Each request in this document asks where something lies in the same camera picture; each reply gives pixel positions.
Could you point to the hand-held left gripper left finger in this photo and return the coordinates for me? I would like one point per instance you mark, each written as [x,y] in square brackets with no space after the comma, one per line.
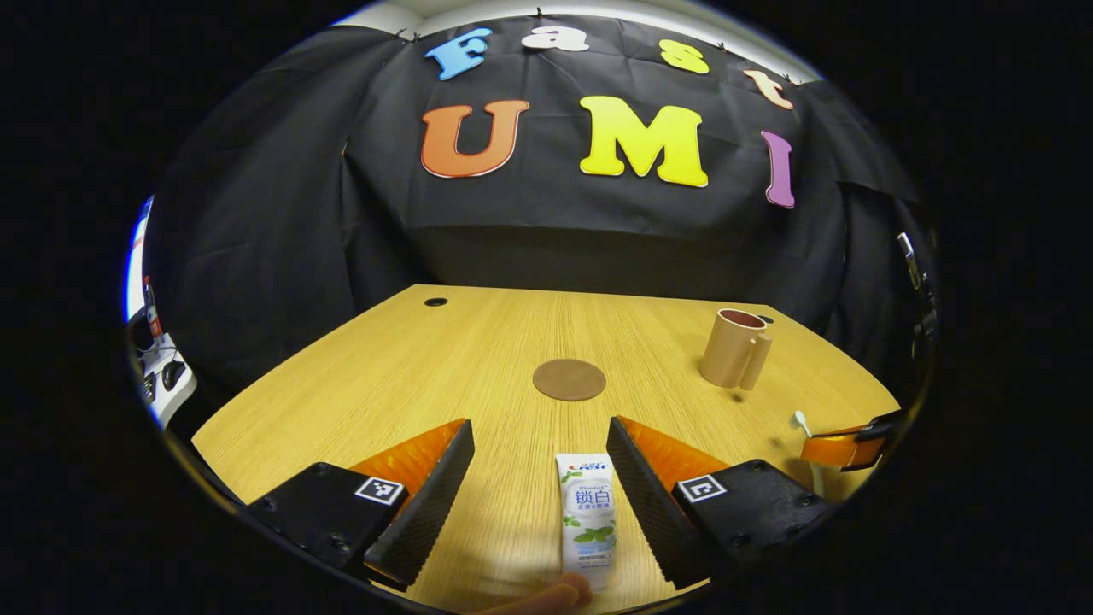
[431,504]

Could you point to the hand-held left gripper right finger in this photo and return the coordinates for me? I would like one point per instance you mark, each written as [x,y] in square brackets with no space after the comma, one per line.
[653,504]

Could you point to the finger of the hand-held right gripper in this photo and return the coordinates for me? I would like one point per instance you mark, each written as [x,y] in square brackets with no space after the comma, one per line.
[841,448]

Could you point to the light blue toothbrush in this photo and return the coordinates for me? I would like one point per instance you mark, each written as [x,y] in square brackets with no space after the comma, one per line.
[801,420]

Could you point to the white toothpaste tube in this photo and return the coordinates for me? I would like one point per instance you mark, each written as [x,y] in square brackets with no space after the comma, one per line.
[589,512]

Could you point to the brown round coaster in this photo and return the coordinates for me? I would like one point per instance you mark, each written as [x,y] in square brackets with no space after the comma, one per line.
[569,380]

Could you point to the beige cup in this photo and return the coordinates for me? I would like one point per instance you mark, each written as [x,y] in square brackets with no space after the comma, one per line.
[726,350]

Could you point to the wooden desktop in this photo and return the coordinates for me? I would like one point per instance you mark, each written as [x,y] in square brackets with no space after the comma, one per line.
[427,376]

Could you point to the white side table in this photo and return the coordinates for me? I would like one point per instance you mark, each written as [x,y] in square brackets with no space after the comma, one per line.
[175,401]

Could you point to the black backdrop cloth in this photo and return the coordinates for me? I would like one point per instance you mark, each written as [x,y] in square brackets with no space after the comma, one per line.
[555,239]

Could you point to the black computer mouse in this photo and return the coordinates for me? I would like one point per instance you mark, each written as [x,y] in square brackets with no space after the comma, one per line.
[173,374]

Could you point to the black keyboard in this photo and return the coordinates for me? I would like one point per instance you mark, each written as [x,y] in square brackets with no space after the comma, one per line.
[149,386]

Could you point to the red bottle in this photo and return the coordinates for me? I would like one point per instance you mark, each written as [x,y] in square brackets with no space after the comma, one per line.
[152,312]

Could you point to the computer monitor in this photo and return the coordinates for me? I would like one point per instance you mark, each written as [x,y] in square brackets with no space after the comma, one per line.
[135,273]

